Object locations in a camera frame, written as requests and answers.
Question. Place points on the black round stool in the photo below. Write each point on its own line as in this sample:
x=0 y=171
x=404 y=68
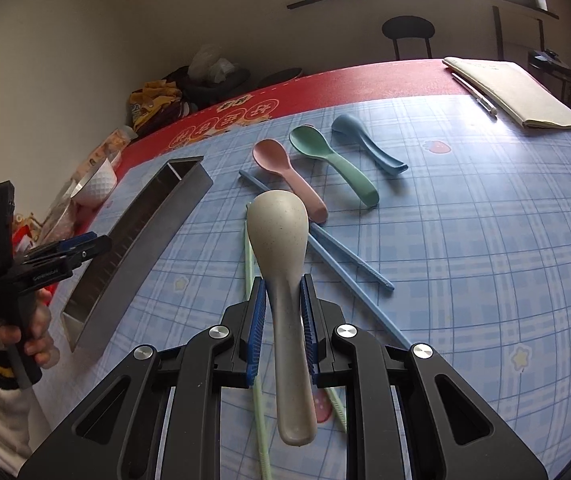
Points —
x=280 y=76

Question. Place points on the blue chopstick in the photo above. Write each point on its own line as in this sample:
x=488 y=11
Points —
x=360 y=265
x=385 y=322

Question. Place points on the black chair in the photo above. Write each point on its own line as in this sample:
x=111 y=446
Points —
x=408 y=27

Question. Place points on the dark striped bag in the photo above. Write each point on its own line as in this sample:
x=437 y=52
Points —
x=173 y=112

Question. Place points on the dark wooden rack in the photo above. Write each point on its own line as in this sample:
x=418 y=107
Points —
x=498 y=30

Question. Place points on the red snack packet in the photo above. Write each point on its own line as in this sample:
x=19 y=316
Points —
x=23 y=235

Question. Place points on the person's left hand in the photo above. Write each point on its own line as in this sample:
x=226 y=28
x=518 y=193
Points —
x=43 y=345

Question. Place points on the blue spoon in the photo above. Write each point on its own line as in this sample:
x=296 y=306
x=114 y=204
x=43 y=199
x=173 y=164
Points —
x=350 y=127

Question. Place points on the white pen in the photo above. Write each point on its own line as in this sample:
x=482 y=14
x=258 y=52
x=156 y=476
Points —
x=475 y=94

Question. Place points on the green spoon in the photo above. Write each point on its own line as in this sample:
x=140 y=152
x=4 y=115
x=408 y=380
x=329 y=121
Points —
x=308 y=140

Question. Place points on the blue plaid table mat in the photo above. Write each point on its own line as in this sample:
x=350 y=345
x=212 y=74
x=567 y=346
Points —
x=465 y=260

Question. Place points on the small black side table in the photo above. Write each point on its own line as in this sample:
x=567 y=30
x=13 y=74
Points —
x=550 y=67

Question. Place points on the plastic-wrapped bowl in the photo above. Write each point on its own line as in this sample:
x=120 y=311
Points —
x=60 y=215

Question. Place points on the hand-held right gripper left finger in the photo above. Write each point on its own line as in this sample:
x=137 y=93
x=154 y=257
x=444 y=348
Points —
x=258 y=335

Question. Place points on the pink spoon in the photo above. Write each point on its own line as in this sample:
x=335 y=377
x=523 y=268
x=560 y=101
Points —
x=270 y=155

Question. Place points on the yellow snack bag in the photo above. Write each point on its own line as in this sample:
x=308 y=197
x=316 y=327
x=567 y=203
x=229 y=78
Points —
x=153 y=97

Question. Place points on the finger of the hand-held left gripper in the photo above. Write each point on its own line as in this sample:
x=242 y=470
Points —
x=78 y=242
x=96 y=249

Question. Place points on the clear plastic bag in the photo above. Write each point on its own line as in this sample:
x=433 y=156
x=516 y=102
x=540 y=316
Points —
x=210 y=62

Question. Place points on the black cloth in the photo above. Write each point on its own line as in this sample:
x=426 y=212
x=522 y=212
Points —
x=215 y=90

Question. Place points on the white dimpled bowl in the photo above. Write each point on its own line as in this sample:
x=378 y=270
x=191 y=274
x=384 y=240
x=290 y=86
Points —
x=98 y=185

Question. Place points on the green chopstick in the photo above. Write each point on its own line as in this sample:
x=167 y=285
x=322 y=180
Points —
x=338 y=412
x=260 y=435

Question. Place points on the red table mat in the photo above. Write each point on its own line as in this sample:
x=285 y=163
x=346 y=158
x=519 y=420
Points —
x=365 y=85

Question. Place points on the metal utensil box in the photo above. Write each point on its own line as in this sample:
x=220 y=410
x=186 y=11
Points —
x=130 y=240

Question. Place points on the orange biscuit packet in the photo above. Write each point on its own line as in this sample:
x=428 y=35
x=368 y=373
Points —
x=110 y=147

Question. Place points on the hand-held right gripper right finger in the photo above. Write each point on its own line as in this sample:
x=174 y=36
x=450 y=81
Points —
x=310 y=332

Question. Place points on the beige speckled spoon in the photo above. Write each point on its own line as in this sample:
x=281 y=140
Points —
x=275 y=230

